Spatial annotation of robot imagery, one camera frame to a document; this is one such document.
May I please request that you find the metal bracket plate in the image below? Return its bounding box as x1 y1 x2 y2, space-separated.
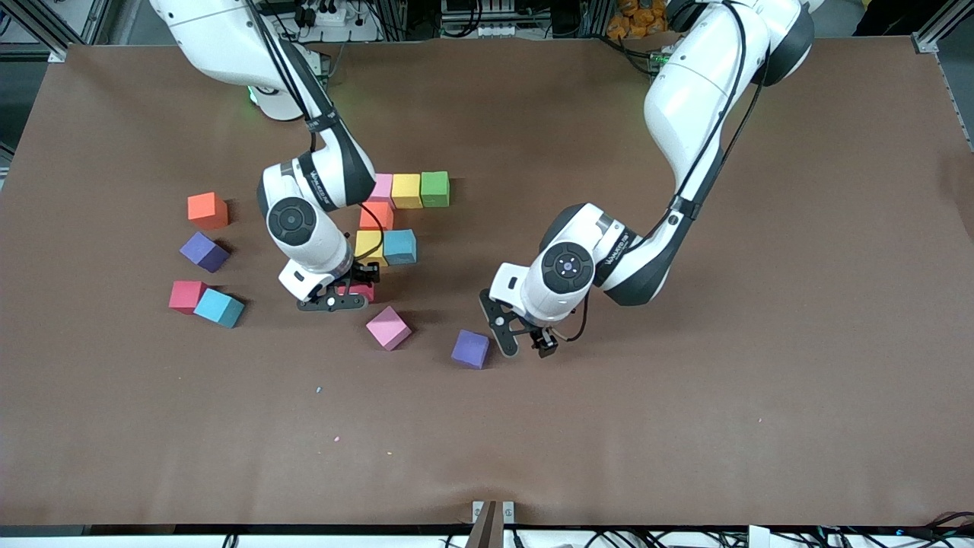
472 500 516 525

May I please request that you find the aluminium frame bar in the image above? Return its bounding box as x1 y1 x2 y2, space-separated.
913 0 974 56
0 0 69 63

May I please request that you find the grey equipment box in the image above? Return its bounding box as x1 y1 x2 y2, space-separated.
440 0 527 39

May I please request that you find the bag of orange items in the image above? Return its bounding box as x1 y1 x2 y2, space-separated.
606 0 674 40

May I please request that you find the yellow foam cube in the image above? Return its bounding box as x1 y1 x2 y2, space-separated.
355 230 386 267
392 174 424 209

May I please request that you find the white power strip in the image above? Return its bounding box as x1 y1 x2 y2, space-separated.
298 2 348 27

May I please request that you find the grey camera pole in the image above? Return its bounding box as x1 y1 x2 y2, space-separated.
465 500 505 548

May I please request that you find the orange foam cube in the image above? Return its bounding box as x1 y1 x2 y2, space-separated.
187 192 229 231
359 201 395 231

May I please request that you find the aluminium frame post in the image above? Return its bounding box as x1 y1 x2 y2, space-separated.
581 0 613 37
377 0 409 40

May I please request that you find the light blue foam cube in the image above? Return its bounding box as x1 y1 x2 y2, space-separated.
383 228 419 266
193 288 246 330

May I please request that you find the purple foam cube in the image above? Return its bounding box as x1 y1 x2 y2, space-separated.
180 231 228 273
450 329 491 371

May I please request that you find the green foam cube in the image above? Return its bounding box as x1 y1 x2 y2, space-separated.
421 171 450 208

